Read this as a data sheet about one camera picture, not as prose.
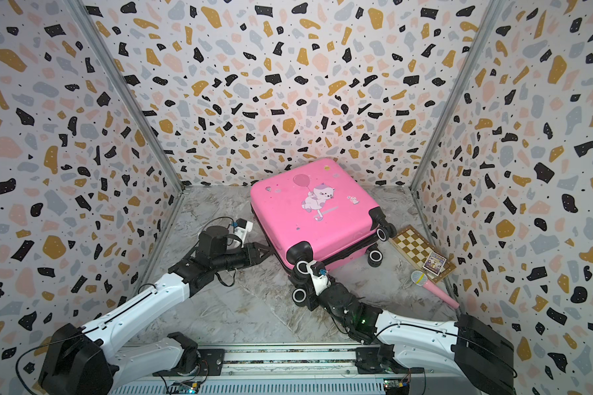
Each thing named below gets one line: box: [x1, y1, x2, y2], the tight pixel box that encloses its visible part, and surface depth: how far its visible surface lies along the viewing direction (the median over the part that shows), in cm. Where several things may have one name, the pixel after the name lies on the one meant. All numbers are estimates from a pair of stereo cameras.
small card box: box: [422, 250, 448, 279], surface depth 93 cm
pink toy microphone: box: [410, 269, 461, 310], surface depth 90 cm
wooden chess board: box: [388, 224, 458, 284], surface depth 99 cm
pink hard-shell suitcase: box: [250, 158, 397, 306], surface depth 87 cm
